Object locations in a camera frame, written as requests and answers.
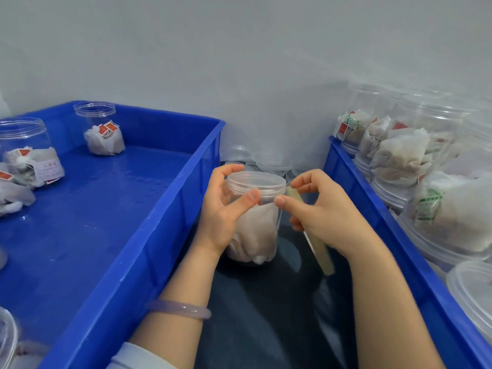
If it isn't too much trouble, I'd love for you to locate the person's left hand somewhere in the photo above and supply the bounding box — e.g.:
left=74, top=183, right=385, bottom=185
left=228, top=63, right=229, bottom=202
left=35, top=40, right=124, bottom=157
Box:
left=195, top=164, right=262, bottom=257

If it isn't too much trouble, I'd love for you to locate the person's right hand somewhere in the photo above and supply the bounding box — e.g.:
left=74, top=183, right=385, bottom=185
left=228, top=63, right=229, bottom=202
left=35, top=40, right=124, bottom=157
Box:
left=274, top=169, right=382, bottom=262

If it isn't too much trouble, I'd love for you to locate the clear plastic screw lid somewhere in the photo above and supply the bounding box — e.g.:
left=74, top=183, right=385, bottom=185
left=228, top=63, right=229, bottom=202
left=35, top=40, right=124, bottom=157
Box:
left=226, top=171, right=287, bottom=197

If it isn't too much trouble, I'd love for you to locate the clear plastic jar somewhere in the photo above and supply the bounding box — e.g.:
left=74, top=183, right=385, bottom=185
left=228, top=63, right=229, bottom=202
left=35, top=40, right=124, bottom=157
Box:
left=225, top=171, right=287, bottom=266

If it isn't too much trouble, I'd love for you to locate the pale stick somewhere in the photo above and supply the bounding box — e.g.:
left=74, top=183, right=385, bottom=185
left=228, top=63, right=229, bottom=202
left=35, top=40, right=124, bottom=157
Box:
left=286, top=187, right=335, bottom=276

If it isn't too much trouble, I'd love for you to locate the person's left forearm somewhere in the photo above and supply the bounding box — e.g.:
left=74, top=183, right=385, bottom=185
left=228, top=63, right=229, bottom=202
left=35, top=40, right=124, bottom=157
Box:
left=129, top=240, right=231, bottom=369

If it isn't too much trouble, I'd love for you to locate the person's right forearm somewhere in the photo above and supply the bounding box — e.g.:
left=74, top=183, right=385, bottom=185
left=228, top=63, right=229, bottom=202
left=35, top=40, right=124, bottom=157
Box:
left=338, top=238, right=446, bottom=369

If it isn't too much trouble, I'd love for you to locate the white tea bags bundle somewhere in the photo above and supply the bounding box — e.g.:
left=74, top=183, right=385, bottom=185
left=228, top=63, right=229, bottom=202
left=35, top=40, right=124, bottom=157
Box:
left=227, top=203, right=280, bottom=265

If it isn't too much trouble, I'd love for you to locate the stack of clear lids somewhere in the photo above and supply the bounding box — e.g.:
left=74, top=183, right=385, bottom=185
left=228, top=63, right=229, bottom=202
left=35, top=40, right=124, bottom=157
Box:
left=220, top=145, right=304, bottom=178

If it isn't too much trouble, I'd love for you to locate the pale lilac bangle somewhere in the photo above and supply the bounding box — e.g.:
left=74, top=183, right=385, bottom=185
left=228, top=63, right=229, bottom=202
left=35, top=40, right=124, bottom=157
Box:
left=147, top=299, right=212, bottom=320

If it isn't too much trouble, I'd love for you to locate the group of filled lidded jars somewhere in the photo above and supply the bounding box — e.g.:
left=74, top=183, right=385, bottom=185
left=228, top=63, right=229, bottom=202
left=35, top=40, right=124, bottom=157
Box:
left=334, top=82, right=492, bottom=267

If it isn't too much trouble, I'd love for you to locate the large blue plastic crate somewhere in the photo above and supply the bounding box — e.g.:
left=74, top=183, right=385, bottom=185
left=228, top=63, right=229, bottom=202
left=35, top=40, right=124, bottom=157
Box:
left=0, top=100, right=226, bottom=369

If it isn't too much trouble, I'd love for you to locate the open clear jar with tea bags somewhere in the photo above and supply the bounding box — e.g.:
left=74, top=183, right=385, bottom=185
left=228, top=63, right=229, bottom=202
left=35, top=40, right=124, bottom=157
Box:
left=0, top=117, right=65, bottom=189
left=0, top=306, right=50, bottom=369
left=0, top=163, right=37, bottom=218
left=73, top=101, right=126, bottom=156

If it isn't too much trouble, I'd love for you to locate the white sleeve cuff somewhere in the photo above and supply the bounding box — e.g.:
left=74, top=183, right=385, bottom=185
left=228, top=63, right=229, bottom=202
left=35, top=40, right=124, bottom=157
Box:
left=107, top=342, right=167, bottom=369

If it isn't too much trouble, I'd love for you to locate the loose clear plastic lid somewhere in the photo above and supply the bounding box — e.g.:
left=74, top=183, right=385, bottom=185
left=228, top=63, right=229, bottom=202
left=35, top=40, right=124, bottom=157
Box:
left=447, top=260, right=492, bottom=344

